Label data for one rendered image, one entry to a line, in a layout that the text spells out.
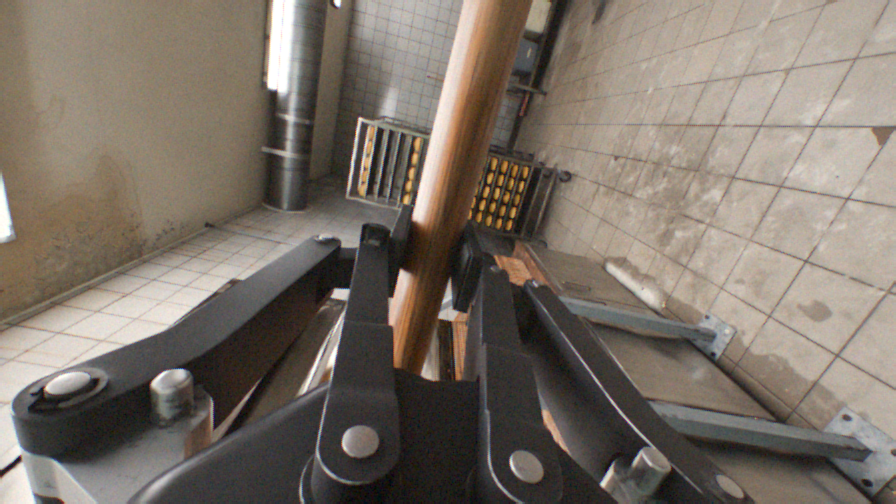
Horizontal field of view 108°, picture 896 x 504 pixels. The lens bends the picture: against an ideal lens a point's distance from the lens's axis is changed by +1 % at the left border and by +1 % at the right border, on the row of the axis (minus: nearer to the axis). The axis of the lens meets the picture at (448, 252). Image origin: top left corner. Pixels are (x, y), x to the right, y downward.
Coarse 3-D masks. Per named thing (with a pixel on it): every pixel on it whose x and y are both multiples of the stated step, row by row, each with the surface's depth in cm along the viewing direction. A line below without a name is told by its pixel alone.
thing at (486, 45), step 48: (480, 0) 14; (528, 0) 14; (480, 48) 14; (480, 96) 15; (432, 144) 16; (480, 144) 16; (432, 192) 17; (432, 240) 17; (432, 288) 18; (432, 336) 21
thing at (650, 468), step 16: (624, 464) 8; (640, 464) 7; (656, 464) 7; (608, 480) 7; (624, 480) 7; (640, 480) 7; (656, 480) 7; (624, 496) 7; (640, 496) 7; (656, 496) 7
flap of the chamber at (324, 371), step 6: (342, 318) 152; (336, 336) 139; (336, 342) 135; (330, 348) 131; (336, 348) 135; (330, 354) 128; (324, 360) 125; (330, 360) 127; (324, 366) 122; (330, 366) 128; (318, 372) 119; (324, 372) 120; (330, 372) 129; (318, 378) 116; (324, 378) 121; (312, 384) 113; (318, 384) 114
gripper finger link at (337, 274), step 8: (344, 248) 14; (352, 248) 14; (336, 256) 13; (344, 256) 14; (352, 256) 14; (328, 264) 13; (336, 264) 13; (344, 264) 13; (352, 264) 14; (320, 272) 13; (328, 272) 13; (336, 272) 13; (344, 272) 14; (352, 272) 14; (320, 280) 13; (328, 280) 13; (336, 280) 14; (344, 280) 14; (336, 288) 14; (344, 288) 14
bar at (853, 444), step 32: (608, 320) 119; (640, 320) 120; (672, 320) 125; (704, 320) 130; (704, 352) 127; (672, 416) 72; (704, 416) 75; (736, 416) 78; (800, 448) 77; (832, 448) 77; (864, 448) 78; (864, 480) 78
